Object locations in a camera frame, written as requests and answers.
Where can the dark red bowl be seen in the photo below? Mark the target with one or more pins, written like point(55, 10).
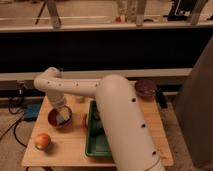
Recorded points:
point(52, 118)

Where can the purple bowl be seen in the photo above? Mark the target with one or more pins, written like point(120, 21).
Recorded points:
point(145, 88)

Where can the white plastic cup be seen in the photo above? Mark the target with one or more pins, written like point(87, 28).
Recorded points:
point(79, 99)

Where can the blue power box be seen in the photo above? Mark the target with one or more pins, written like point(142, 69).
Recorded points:
point(31, 111)

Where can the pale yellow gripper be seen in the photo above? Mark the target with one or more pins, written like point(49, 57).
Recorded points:
point(64, 112)

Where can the green plastic tray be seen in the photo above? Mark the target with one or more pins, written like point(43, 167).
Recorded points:
point(96, 146)

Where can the orange carrot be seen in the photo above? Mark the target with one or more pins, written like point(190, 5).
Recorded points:
point(84, 124)

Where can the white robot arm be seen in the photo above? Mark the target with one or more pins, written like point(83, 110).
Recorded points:
point(128, 135)

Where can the red yellow apple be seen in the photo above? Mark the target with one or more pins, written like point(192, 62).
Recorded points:
point(42, 141)

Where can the blue sponge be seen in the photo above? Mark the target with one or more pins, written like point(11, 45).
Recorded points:
point(59, 119)

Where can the dark sponge block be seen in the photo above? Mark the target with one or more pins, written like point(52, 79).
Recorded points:
point(96, 115)

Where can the orange object in background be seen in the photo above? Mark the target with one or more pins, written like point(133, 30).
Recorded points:
point(121, 18)

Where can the black knife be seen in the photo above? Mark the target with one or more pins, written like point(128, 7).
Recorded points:
point(97, 130)

